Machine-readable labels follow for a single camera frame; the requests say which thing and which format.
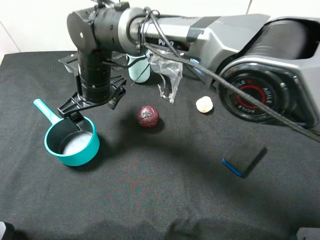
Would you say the light teal tall cup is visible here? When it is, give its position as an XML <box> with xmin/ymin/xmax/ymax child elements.
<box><xmin>126</xmin><ymin>50</ymin><xmax>151</xmax><ymax>84</ymax></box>

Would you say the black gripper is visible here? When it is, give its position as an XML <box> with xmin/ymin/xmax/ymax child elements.
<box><xmin>57</xmin><ymin>64</ymin><xmax>127</xmax><ymax>132</ymax></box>

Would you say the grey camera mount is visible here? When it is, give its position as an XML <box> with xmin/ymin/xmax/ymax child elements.
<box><xmin>58</xmin><ymin>52</ymin><xmax>79</xmax><ymax>76</ymax></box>

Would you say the dark red ball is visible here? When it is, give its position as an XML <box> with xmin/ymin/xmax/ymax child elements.
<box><xmin>137</xmin><ymin>105</ymin><xmax>160</xmax><ymax>128</ymax></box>

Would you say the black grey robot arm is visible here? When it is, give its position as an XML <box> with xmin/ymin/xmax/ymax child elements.
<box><xmin>58</xmin><ymin>0</ymin><xmax>320</xmax><ymax>135</ymax></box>

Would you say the black table cloth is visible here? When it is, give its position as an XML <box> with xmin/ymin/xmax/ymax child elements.
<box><xmin>0</xmin><ymin>52</ymin><xmax>320</xmax><ymax>240</ymax></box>

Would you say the black blue sponge block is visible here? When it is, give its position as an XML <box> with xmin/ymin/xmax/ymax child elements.
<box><xmin>222</xmin><ymin>139</ymin><xmax>267</xmax><ymax>178</ymax></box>

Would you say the teal saucepan with handle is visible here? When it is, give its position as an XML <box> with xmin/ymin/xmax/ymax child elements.
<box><xmin>33</xmin><ymin>98</ymin><xmax>100</xmax><ymax>167</ymax></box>

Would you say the clear plastic bag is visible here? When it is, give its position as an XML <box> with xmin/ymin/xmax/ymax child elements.
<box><xmin>148</xmin><ymin>53</ymin><xmax>183</xmax><ymax>104</ymax></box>

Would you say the cream white small toy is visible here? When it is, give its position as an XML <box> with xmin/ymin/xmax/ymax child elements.
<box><xmin>195</xmin><ymin>96</ymin><xmax>214</xmax><ymax>114</ymax></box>

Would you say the black braided cable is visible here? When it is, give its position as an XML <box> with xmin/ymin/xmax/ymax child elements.
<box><xmin>129</xmin><ymin>7</ymin><xmax>320</xmax><ymax>143</ymax></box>

